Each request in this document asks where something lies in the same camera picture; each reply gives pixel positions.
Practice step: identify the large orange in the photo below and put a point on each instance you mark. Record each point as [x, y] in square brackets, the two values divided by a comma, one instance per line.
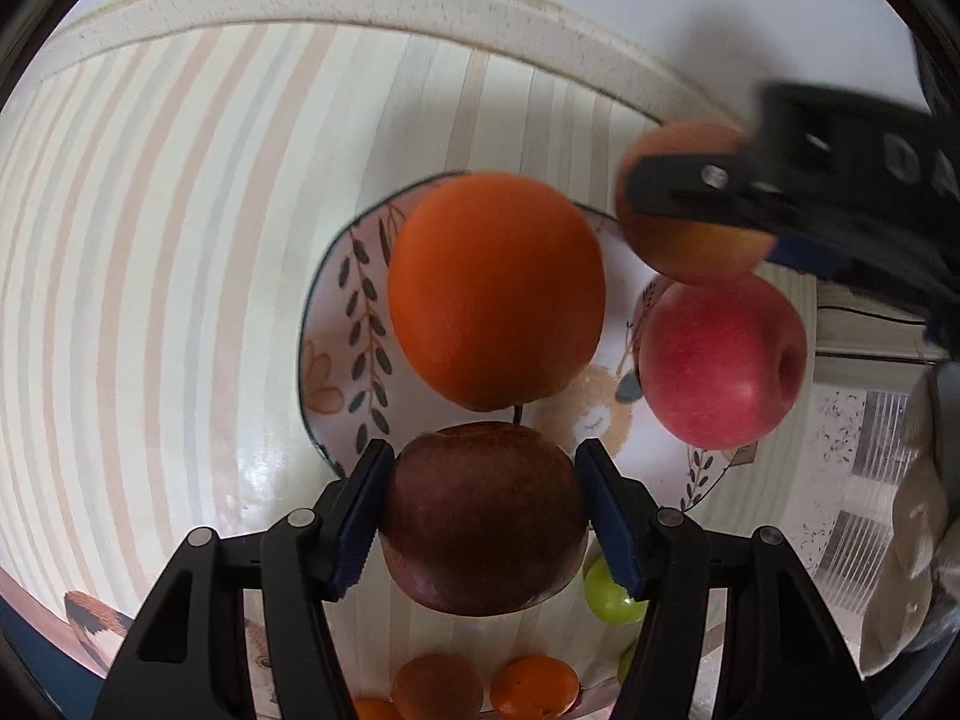
[495, 285]

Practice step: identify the orange-red peach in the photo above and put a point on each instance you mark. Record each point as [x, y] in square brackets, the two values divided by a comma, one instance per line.
[690, 247]

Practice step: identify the dark red apple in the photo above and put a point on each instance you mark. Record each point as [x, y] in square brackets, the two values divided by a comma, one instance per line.
[480, 517]

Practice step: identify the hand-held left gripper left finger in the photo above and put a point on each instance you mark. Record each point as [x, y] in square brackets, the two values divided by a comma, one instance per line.
[358, 521]

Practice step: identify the beige cloth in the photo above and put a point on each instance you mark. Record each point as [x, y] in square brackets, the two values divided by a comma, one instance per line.
[911, 532]

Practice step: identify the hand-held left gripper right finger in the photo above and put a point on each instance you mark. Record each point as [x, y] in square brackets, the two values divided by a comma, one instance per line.
[611, 521]

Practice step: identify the bright red apple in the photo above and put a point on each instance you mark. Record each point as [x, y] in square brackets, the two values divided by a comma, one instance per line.
[712, 360]

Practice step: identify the small tangerine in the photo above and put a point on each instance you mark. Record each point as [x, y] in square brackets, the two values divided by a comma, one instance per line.
[536, 686]
[375, 710]
[439, 686]

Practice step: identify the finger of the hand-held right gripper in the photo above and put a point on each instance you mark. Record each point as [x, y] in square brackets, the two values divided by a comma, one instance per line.
[814, 259]
[690, 184]

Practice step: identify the green lime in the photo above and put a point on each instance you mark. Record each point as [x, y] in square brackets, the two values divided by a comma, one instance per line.
[611, 596]

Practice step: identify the leaf print plate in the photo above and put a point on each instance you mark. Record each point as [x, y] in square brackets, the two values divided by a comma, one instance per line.
[352, 345]

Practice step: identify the striped tablecloth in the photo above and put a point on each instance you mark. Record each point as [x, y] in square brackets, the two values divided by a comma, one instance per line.
[172, 300]

